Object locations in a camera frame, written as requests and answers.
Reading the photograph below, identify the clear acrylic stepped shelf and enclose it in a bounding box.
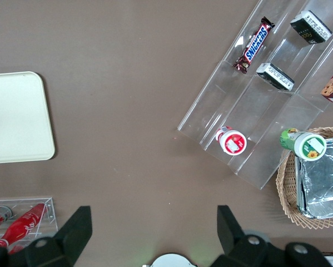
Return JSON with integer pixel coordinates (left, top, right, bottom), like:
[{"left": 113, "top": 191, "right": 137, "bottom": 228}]
[{"left": 177, "top": 0, "right": 333, "bottom": 191}]

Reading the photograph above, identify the green yogurt drink bottle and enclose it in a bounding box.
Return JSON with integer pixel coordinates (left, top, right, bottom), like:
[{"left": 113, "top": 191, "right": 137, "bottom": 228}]
[{"left": 279, "top": 127, "right": 327, "bottom": 161}]

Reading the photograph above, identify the snickers chocolate bar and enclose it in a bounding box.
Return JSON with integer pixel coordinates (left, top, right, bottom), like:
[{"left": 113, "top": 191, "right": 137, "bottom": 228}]
[{"left": 232, "top": 16, "right": 276, "bottom": 75}]

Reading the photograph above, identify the cream plastic serving tray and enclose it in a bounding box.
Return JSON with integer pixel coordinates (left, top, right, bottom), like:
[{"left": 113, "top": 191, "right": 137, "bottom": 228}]
[{"left": 0, "top": 71, "right": 56, "bottom": 165}]

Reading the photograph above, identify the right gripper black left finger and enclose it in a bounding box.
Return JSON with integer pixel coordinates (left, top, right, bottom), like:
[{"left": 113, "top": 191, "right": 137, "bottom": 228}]
[{"left": 0, "top": 205, "right": 93, "bottom": 267}]

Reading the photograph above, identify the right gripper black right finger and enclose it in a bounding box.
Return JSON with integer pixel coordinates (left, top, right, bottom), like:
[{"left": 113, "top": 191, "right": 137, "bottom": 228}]
[{"left": 210, "top": 205, "right": 331, "bottom": 267}]

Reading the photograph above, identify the clear acrylic bottle rack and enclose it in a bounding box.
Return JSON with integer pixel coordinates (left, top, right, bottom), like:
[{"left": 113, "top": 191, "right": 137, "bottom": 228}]
[{"left": 0, "top": 197, "right": 58, "bottom": 251}]

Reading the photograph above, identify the small black white box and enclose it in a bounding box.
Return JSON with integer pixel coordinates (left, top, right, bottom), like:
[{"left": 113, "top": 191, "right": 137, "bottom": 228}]
[
  {"left": 256, "top": 62, "right": 295, "bottom": 91},
  {"left": 290, "top": 10, "right": 333, "bottom": 46}
]

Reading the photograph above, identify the light tan wicker basket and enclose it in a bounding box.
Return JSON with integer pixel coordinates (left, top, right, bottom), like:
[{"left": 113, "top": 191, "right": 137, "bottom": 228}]
[{"left": 275, "top": 127, "right": 333, "bottom": 230}]

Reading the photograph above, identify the silver foil container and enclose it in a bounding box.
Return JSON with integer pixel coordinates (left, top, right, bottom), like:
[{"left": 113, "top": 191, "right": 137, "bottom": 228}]
[{"left": 295, "top": 136, "right": 333, "bottom": 220}]

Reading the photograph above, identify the red yogurt drink bottle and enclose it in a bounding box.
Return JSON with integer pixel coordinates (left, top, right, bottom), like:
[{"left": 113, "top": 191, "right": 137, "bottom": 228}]
[{"left": 215, "top": 125, "right": 248, "bottom": 156}]

